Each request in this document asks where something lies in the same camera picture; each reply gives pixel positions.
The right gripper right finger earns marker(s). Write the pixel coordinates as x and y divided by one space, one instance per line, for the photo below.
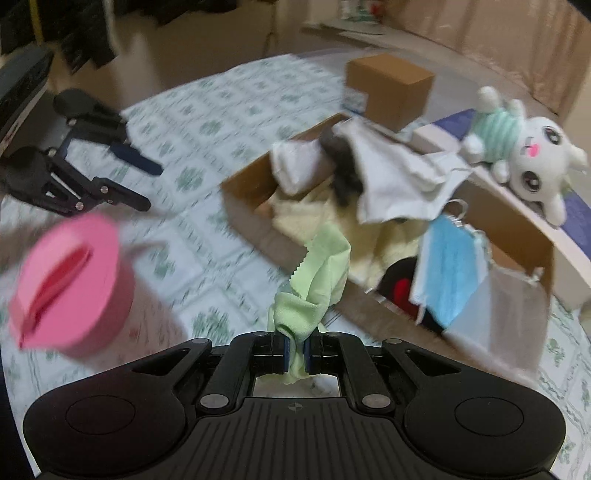
347 358

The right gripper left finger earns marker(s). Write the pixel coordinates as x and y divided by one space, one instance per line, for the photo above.
247 357

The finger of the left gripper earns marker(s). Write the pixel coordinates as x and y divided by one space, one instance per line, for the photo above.
90 120
46 180

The green microfiber cloth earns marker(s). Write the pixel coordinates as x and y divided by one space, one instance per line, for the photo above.
315 286

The black red round earmuff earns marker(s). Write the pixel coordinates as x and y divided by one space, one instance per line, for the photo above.
396 285

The blue surgical face mask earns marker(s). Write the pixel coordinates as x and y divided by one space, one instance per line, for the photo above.
453 261

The white cloth glove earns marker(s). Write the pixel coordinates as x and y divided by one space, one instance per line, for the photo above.
399 183

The dark grey knit hat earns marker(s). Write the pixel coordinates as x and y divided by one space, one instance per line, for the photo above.
345 181

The white towel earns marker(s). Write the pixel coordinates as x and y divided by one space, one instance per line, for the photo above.
299 166

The floral tablecloth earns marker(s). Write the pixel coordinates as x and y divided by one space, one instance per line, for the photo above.
195 275

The pink lidded cup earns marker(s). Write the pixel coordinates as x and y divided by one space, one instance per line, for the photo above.
75 289

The long open cardboard box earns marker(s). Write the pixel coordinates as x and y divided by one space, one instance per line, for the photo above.
404 244

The small closed cardboard box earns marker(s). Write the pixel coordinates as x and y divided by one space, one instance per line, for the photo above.
386 90

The white bunny plush toy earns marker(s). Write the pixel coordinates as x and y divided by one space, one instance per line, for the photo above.
531 155

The beige curtain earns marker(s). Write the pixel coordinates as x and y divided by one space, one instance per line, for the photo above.
543 46

